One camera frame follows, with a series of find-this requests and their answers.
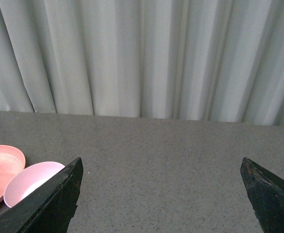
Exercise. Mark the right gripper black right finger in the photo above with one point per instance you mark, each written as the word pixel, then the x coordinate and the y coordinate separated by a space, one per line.
pixel 265 191

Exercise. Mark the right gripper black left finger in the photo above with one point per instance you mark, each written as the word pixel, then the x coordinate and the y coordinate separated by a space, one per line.
pixel 49 208

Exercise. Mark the light pink bowl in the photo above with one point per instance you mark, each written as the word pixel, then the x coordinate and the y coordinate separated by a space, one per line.
pixel 28 180

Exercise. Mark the white pleated curtain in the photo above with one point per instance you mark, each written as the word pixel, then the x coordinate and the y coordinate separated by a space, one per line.
pixel 217 60

